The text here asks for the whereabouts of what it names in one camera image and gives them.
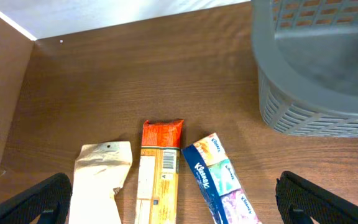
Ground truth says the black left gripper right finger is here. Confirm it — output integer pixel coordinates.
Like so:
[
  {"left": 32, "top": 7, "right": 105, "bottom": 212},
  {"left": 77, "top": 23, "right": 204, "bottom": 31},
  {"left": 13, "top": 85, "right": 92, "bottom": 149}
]
[{"left": 275, "top": 171, "right": 358, "bottom": 224}]

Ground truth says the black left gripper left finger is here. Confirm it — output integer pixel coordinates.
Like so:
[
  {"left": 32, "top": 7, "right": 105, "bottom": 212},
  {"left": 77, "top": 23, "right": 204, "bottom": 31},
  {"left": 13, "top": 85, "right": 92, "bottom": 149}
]
[{"left": 0, "top": 173, "right": 72, "bottom": 224}]

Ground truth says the beige paper pouch left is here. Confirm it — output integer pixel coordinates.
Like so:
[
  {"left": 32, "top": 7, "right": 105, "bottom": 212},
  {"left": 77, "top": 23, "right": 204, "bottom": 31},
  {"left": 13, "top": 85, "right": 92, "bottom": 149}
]
[{"left": 68, "top": 141, "right": 132, "bottom": 224}]

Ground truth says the Kleenex tissue multipack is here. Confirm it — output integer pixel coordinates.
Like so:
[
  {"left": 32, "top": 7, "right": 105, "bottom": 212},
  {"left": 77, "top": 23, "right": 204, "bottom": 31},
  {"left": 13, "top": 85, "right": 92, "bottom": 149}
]
[{"left": 181, "top": 133, "right": 260, "bottom": 224}]

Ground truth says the orange spaghetti packet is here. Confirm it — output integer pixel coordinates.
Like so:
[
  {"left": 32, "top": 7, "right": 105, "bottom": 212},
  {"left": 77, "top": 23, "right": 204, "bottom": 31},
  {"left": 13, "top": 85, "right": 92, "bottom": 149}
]
[{"left": 134, "top": 119, "right": 183, "bottom": 224}]

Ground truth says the grey plastic basket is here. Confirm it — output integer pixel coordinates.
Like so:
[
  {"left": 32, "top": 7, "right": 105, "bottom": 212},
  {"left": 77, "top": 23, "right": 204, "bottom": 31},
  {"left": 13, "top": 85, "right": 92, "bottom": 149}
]
[{"left": 252, "top": 0, "right": 358, "bottom": 138}]

